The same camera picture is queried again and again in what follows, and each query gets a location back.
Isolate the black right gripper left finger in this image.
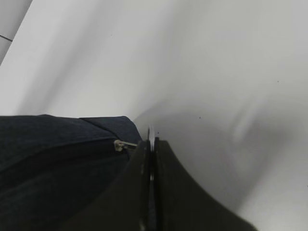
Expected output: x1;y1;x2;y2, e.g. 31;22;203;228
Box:
64;141;150;231

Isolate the dark blue lunch bag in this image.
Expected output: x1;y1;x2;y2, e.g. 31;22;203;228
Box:
0;115;142;231

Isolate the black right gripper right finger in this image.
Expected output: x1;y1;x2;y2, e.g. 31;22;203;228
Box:
154;138;256;231

